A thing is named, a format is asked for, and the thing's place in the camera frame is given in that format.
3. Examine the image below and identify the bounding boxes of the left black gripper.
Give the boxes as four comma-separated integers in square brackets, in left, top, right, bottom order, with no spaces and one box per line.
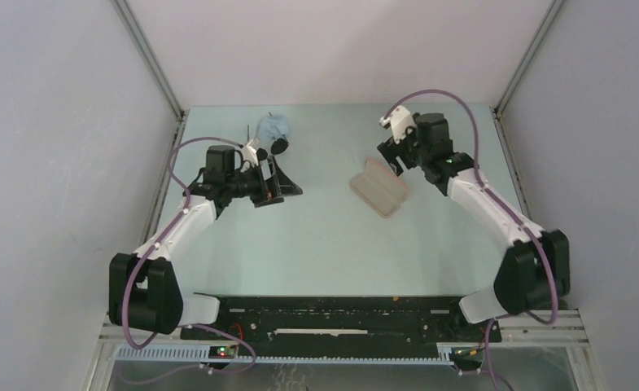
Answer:
[225,156,301,208]

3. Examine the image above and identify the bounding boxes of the aluminium frame rails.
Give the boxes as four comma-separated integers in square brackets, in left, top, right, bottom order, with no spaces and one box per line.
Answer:
[98,308,590,346]

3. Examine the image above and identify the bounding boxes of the grey cable duct rail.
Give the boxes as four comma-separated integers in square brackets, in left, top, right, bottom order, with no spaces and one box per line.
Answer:
[116,345,453,365]

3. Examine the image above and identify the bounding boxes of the black sunglasses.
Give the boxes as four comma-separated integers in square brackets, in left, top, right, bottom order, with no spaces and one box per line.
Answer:
[254,135,290,161]

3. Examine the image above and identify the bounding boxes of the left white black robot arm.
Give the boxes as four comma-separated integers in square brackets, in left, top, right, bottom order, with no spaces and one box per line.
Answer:
[108,138,303,340]

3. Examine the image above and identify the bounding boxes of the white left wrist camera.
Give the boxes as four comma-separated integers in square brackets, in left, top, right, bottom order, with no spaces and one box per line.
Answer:
[240,138,259,168]

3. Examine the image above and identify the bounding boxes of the light blue cleaning cloth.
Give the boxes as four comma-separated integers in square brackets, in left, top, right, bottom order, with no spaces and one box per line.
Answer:
[256,113,291,143]

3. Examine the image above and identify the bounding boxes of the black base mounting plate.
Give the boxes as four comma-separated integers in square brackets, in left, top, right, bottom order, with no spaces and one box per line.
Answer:
[180,293,502,362]

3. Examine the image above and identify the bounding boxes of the pink glasses case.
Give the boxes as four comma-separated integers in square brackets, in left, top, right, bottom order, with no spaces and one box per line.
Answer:
[349,158,409,219]

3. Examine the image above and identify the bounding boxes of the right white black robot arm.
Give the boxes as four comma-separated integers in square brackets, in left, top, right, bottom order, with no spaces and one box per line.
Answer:
[378,106,570,340]

